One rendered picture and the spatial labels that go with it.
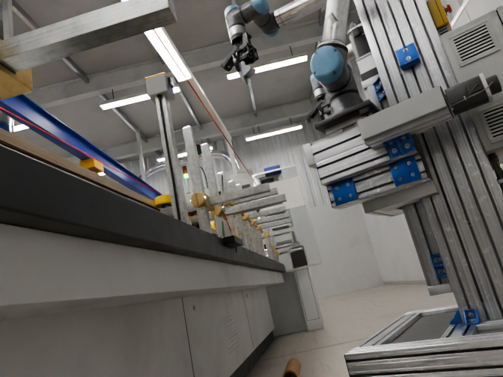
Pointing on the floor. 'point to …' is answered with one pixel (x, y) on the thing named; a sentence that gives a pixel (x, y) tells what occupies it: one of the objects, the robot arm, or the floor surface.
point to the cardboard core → (293, 369)
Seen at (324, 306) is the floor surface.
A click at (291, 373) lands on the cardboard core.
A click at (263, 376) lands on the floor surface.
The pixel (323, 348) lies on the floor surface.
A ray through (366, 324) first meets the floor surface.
